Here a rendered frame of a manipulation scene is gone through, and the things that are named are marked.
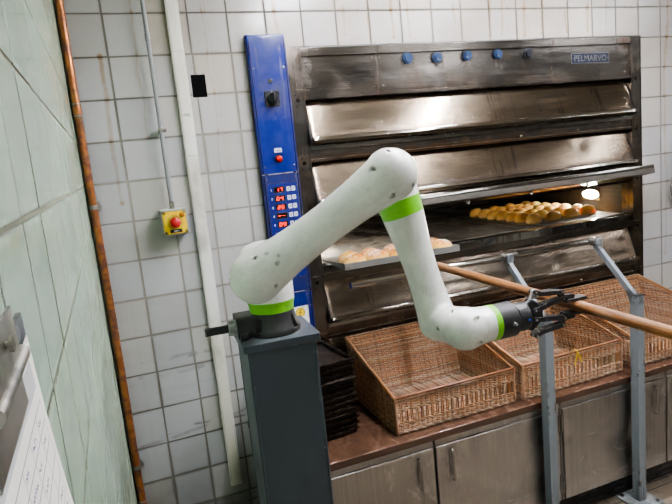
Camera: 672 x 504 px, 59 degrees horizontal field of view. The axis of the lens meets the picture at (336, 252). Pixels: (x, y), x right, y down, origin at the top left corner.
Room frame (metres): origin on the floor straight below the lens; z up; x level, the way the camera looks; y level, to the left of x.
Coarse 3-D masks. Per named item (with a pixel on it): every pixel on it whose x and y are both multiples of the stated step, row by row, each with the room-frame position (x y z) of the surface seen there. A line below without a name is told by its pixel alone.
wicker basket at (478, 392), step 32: (352, 352) 2.48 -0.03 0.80; (384, 352) 2.57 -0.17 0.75; (416, 352) 2.62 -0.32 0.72; (448, 352) 2.67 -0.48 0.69; (480, 352) 2.50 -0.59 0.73; (384, 384) 2.20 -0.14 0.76; (416, 384) 2.56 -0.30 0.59; (448, 384) 2.19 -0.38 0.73; (480, 384) 2.24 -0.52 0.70; (512, 384) 2.30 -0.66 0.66; (384, 416) 2.21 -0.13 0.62; (416, 416) 2.14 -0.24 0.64; (448, 416) 2.18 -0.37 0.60
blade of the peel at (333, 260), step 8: (440, 248) 2.56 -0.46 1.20; (448, 248) 2.57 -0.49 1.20; (456, 248) 2.59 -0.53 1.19; (328, 256) 2.76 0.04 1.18; (336, 256) 2.74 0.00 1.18; (392, 256) 2.48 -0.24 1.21; (336, 264) 2.50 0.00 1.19; (344, 264) 2.41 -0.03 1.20; (352, 264) 2.42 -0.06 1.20; (360, 264) 2.43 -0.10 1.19; (368, 264) 2.44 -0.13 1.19; (376, 264) 2.45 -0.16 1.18
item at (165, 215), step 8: (176, 208) 2.30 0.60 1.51; (184, 208) 2.29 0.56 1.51; (160, 216) 2.26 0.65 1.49; (168, 216) 2.27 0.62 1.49; (176, 216) 2.28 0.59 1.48; (184, 216) 2.29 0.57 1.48; (160, 224) 2.32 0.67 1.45; (168, 224) 2.26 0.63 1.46; (184, 224) 2.28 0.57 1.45; (168, 232) 2.26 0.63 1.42; (176, 232) 2.27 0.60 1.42; (184, 232) 2.28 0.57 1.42
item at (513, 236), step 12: (612, 216) 3.14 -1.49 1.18; (624, 216) 3.16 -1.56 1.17; (540, 228) 2.98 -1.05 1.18; (552, 228) 2.99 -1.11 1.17; (564, 228) 3.02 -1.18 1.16; (576, 228) 3.04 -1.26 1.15; (468, 240) 2.84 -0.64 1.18; (480, 240) 2.84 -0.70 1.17; (492, 240) 2.86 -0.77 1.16; (504, 240) 2.89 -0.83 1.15; (516, 240) 2.91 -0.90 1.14; (324, 264) 2.59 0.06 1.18
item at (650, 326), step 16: (448, 272) 2.14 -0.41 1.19; (464, 272) 2.04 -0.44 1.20; (512, 288) 1.79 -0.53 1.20; (528, 288) 1.73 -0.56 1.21; (560, 304) 1.59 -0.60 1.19; (576, 304) 1.53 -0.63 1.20; (592, 304) 1.50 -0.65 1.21; (608, 320) 1.44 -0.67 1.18; (624, 320) 1.38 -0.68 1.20; (640, 320) 1.34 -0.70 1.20
